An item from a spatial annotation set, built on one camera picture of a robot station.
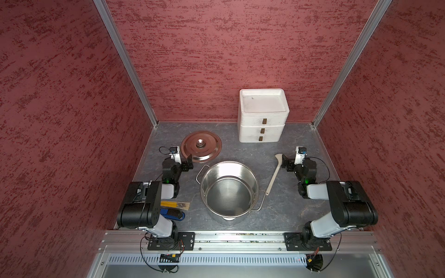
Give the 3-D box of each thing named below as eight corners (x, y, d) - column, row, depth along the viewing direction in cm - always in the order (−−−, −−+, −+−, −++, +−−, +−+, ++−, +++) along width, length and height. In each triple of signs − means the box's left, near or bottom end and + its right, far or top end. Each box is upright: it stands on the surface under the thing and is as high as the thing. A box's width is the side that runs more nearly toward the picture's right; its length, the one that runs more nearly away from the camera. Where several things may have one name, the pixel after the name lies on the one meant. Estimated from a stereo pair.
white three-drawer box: (238, 143, 112) (241, 112, 91) (237, 119, 127) (240, 88, 106) (279, 143, 112) (292, 113, 91) (274, 119, 127) (283, 88, 106)
